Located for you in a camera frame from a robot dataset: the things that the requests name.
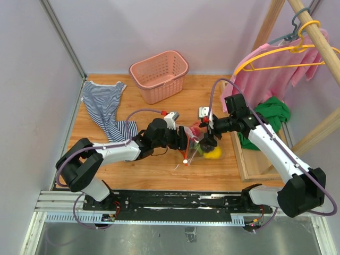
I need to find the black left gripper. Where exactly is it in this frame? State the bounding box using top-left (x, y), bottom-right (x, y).
top-left (153, 124), bottom-right (194, 151)

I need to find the clear zip top bag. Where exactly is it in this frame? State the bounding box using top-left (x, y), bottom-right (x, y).
top-left (180, 126), bottom-right (207, 166)

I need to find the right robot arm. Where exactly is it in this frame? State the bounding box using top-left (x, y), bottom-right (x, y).
top-left (198, 94), bottom-right (326, 217)

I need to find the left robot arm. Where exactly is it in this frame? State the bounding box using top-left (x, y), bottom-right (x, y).
top-left (56, 118), bottom-right (188, 210)

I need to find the fake red apple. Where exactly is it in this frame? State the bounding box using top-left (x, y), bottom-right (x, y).
top-left (190, 121), bottom-right (204, 138)

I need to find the fake yellow lemon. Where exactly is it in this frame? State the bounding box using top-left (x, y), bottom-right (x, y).
top-left (203, 146), bottom-right (222, 159)

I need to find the green tank top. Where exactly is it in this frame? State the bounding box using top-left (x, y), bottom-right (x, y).
top-left (254, 96), bottom-right (291, 133)

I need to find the pink plastic basket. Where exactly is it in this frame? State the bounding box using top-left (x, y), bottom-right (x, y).
top-left (129, 50), bottom-right (189, 105)

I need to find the pink shirt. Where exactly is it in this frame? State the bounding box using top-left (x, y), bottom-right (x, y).
top-left (231, 35), bottom-right (318, 108)

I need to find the blue white striped shirt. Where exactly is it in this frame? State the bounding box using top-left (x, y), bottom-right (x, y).
top-left (82, 81), bottom-right (138, 142)

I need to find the wooden clothes rack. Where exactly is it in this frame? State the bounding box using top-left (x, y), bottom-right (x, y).
top-left (252, 0), bottom-right (340, 160)

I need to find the grey-blue clothes hanger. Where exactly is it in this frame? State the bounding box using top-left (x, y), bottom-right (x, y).
top-left (266, 7), bottom-right (312, 45)

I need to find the yellow clothes hanger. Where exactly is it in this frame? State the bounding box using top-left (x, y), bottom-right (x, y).
top-left (233, 20), bottom-right (325, 76)

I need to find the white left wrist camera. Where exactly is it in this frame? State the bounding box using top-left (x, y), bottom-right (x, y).
top-left (161, 110), bottom-right (180, 130)

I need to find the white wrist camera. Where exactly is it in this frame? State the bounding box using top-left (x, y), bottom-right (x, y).
top-left (161, 110), bottom-right (180, 130)
top-left (198, 107), bottom-right (213, 126)

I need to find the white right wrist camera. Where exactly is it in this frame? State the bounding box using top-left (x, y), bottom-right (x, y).
top-left (198, 107), bottom-right (213, 126)

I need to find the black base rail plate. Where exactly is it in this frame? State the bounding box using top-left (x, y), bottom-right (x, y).
top-left (82, 190), bottom-right (273, 223)

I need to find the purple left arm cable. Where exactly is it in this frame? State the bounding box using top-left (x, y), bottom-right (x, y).
top-left (56, 108), bottom-right (165, 231)

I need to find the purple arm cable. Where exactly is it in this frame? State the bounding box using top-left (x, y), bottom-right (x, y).
top-left (56, 108), bottom-right (165, 231)
top-left (208, 78), bottom-right (338, 216)

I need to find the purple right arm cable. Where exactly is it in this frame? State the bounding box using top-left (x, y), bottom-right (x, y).
top-left (208, 78), bottom-right (338, 216)

